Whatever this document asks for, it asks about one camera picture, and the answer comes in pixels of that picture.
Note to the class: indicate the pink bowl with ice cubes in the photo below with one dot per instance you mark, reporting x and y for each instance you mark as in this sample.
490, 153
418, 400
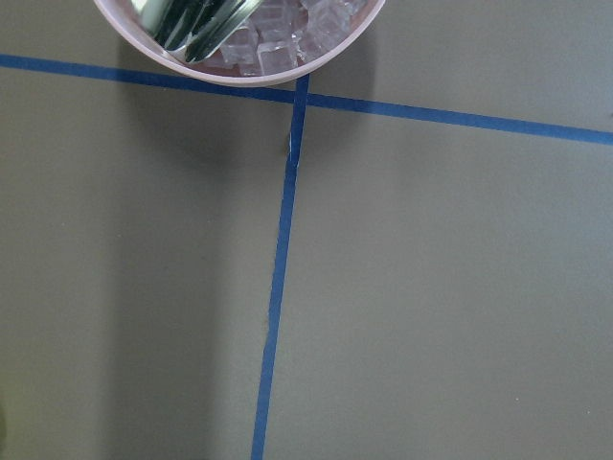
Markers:
280, 42

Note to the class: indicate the shiny metal scoop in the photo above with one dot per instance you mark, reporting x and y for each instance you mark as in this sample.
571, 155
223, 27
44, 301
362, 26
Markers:
197, 27

